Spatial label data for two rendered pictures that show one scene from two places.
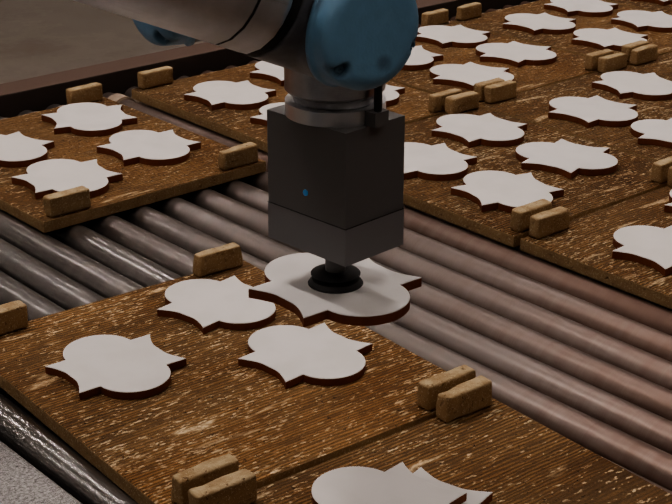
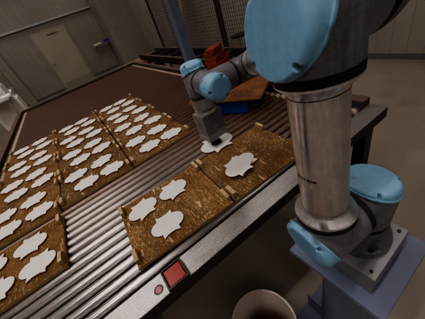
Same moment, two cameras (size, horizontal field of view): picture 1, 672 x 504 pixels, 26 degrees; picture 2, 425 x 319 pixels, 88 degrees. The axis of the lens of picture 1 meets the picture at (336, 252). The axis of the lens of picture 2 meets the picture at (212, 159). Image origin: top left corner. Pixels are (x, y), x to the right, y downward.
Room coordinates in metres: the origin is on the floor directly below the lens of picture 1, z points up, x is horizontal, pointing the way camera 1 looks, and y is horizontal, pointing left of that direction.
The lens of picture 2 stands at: (0.85, 0.70, 1.59)
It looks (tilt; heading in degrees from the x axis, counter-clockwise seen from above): 36 degrees down; 288
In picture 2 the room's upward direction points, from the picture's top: 20 degrees counter-clockwise
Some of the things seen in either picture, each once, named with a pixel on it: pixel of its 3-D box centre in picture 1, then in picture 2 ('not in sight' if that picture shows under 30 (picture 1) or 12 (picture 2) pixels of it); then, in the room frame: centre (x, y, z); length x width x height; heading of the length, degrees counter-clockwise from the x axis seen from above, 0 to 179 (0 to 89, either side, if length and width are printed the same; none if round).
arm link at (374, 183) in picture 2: not in sight; (365, 196); (0.65, 0.32, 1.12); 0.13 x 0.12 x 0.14; 36
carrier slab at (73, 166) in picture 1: (77, 147); (14, 267); (1.93, 0.36, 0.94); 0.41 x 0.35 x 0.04; 41
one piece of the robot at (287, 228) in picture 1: (348, 166); (208, 120); (1.04, -0.01, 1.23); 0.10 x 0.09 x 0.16; 135
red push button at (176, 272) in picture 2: not in sight; (174, 274); (1.20, 0.40, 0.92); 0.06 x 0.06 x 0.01; 41
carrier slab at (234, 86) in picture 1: (296, 93); (21, 214); (2.20, 0.06, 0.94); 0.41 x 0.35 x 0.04; 40
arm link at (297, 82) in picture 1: (338, 69); (203, 101); (1.03, 0.00, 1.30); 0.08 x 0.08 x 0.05
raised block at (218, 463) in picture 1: (205, 480); (224, 195); (1.04, 0.11, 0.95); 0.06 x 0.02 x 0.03; 128
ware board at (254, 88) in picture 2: not in sight; (234, 84); (1.01, -0.85, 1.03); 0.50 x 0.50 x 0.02; 73
